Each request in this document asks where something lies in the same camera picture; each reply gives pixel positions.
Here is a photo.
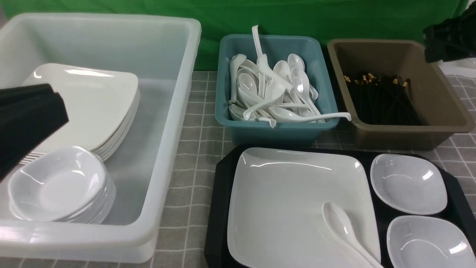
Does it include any white ceramic soup spoon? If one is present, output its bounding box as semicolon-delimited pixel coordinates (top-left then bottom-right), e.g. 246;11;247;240
322;201;383;268

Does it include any small white bowl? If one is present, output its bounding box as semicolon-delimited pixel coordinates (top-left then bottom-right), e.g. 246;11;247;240
386;215;476;268
370;154;448;215

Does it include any brown plastic chopstick bin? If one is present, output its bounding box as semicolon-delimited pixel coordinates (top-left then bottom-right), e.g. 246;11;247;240
327;39;475;150

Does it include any black plastic serving tray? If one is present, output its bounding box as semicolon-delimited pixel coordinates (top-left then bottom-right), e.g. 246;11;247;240
204;146;475;268

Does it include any pile of white spoons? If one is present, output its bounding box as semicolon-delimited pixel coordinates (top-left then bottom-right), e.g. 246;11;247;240
228;25;352;128

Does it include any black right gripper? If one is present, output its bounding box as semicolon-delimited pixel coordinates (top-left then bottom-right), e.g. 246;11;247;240
423;4;476;63

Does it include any stack of small white bowls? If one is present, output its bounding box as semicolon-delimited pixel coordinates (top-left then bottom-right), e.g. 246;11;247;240
7;146;117;224

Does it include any stack of white square plates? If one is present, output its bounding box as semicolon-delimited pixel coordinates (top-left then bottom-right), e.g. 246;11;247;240
20;63;139;165

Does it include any pile of black chopsticks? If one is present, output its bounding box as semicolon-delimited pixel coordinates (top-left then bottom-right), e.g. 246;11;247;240
344;72;426;126

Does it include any teal plastic spoon bin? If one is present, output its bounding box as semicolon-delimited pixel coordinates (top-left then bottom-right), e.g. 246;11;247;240
215;34;339;146

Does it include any green backdrop cloth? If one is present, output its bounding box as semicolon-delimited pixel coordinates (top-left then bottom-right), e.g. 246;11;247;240
1;0;468;71

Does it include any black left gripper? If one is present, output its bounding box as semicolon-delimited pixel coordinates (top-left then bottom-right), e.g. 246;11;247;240
0;83;69;181

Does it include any large white square plate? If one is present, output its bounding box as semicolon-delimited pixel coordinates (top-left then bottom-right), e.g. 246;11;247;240
227;147;382;268

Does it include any large translucent white tub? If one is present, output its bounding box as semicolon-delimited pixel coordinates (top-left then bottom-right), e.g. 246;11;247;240
1;13;201;267

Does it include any grey checked tablecloth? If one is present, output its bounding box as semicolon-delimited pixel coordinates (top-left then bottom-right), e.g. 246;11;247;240
1;71;475;268

